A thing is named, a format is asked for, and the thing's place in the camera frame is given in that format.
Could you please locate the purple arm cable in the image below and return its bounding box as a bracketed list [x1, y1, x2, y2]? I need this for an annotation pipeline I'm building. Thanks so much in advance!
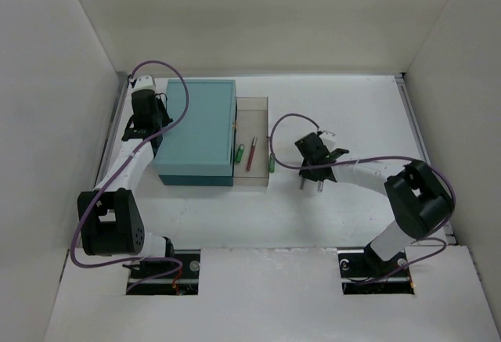
[70, 58, 190, 295]
[268, 113, 457, 284]

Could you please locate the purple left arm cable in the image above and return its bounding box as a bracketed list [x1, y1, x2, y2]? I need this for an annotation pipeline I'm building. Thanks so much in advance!
[70, 58, 190, 295]

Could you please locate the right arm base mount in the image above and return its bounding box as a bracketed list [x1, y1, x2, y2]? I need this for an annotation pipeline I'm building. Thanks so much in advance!
[337, 249, 414, 295]

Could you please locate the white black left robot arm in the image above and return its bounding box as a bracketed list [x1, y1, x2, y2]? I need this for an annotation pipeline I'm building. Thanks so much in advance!
[77, 82, 176, 279]

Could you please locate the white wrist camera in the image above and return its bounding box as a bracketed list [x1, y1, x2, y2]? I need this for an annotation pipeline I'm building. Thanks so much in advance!
[317, 130, 337, 142]
[130, 75, 156, 92]

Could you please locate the clear acrylic drawer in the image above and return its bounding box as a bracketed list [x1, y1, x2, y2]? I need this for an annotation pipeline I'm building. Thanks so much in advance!
[233, 97, 269, 187]

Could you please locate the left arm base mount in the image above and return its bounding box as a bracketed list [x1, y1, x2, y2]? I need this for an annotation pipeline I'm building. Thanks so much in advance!
[124, 250, 201, 296]

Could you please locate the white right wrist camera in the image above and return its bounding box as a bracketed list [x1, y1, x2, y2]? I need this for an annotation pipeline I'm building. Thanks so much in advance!
[317, 130, 337, 142]

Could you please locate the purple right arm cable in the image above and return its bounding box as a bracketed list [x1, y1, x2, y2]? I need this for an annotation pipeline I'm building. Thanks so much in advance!
[268, 113, 457, 284]

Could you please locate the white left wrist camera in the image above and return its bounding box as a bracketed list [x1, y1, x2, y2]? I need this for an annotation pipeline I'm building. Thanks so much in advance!
[130, 75, 156, 92]

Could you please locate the teal makeup box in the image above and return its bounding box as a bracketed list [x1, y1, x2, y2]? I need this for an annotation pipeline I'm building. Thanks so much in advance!
[152, 79, 237, 187]

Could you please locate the green tube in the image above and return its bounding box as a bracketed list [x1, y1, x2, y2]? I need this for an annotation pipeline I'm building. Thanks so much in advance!
[269, 154, 276, 173]
[235, 144, 245, 164]

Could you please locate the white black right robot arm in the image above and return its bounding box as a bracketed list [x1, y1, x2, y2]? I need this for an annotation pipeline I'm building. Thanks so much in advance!
[294, 132, 456, 276]

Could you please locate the red makeup pencil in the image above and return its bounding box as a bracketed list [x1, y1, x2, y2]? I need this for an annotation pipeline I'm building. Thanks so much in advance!
[246, 136, 258, 172]

